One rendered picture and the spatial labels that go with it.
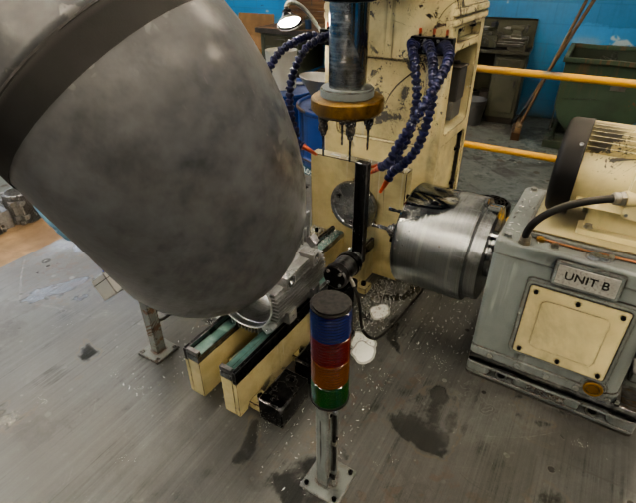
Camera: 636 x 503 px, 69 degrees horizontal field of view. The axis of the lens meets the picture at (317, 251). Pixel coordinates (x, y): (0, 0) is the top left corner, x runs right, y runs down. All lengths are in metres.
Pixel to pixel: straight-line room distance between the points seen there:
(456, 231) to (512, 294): 0.17
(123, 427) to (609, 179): 1.04
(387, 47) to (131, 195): 1.18
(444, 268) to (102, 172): 0.92
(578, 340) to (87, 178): 0.96
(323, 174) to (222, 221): 1.19
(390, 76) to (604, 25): 4.88
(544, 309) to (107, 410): 0.92
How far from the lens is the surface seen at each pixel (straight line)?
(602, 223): 1.02
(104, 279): 1.03
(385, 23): 1.32
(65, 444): 1.12
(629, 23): 6.10
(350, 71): 1.13
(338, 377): 0.71
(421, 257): 1.05
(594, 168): 0.97
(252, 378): 1.02
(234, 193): 0.18
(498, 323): 1.07
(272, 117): 0.20
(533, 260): 0.97
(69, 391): 1.22
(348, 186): 1.33
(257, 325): 1.02
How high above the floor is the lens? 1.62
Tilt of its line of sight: 32 degrees down
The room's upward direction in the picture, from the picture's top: straight up
